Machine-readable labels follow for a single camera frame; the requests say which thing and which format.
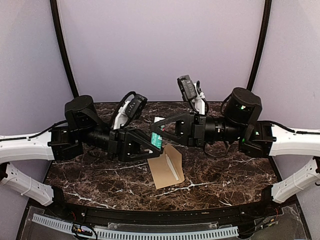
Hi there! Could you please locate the left black corner post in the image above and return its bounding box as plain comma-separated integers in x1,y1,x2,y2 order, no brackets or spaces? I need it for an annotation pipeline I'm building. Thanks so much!
49,0,79,98

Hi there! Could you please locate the brown paper envelope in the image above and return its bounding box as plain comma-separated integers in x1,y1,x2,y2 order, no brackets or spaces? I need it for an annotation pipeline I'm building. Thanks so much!
147,144,185,190

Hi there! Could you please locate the white slotted cable duct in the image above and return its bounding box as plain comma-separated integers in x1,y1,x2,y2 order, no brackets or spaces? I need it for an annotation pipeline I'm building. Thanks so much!
32,214,239,240

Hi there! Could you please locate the black front table rail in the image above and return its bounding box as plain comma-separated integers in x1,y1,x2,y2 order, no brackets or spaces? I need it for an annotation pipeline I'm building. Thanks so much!
46,187,277,225

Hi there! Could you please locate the black corner post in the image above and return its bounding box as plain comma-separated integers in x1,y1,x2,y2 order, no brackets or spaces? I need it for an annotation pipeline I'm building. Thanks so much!
49,0,79,98
246,0,272,91

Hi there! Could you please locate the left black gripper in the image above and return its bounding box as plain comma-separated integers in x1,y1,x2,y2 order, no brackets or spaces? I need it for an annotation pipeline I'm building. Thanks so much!
78,123,165,162

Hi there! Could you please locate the right black corner post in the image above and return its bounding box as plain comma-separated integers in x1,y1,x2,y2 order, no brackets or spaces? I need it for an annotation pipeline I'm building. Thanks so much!
246,0,272,91

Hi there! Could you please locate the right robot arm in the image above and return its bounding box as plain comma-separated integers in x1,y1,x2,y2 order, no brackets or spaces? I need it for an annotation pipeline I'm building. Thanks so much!
150,87,320,217

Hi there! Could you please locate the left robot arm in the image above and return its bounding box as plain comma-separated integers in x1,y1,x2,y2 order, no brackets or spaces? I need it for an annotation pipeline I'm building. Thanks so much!
0,91,163,218

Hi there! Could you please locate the white green glue stick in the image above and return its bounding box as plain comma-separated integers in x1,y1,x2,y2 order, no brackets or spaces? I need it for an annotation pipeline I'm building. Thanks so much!
151,116,164,150

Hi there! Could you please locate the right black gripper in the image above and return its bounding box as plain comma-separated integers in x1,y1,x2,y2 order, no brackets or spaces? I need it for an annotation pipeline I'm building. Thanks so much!
149,111,244,149

